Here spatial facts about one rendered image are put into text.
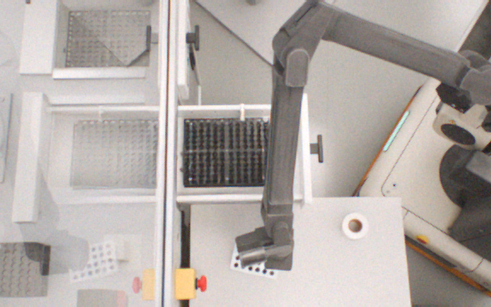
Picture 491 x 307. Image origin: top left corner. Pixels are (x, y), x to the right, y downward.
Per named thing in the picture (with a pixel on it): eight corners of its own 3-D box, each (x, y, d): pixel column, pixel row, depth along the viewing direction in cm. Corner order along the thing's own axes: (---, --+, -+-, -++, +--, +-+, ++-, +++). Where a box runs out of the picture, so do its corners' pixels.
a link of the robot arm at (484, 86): (309, -5, 91) (295, -20, 100) (277, 69, 97) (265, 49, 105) (516, 74, 106) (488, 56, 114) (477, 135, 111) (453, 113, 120)
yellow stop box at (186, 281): (199, 269, 140) (196, 268, 133) (199, 298, 138) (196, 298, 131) (178, 269, 140) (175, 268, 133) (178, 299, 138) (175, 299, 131)
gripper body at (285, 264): (263, 269, 132) (264, 267, 125) (267, 226, 135) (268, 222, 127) (291, 271, 132) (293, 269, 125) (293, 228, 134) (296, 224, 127)
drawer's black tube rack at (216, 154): (268, 124, 150) (268, 117, 144) (269, 188, 146) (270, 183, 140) (186, 126, 150) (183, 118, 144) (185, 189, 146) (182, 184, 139)
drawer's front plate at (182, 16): (189, 6, 162) (185, -15, 151) (188, 100, 154) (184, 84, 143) (183, 6, 161) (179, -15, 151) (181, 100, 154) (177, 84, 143)
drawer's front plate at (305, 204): (302, 107, 154) (307, 92, 143) (307, 210, 146) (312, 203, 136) (296, 107, 154) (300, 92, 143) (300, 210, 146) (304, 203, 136)
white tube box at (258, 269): (281, 248, 149) (282, 247, 146) (275, 280, 147) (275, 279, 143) (236, 239, 150) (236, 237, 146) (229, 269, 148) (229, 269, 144)
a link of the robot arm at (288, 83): (315, 49, 96) (300, 29, 105) (283, 49, 95) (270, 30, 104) (293, 244, 117) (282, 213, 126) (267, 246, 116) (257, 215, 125)
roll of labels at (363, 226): (352, 209, 152) (355, 207, 148) (371, 228, 151) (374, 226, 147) (334, 227, 151) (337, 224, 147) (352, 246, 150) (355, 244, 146)
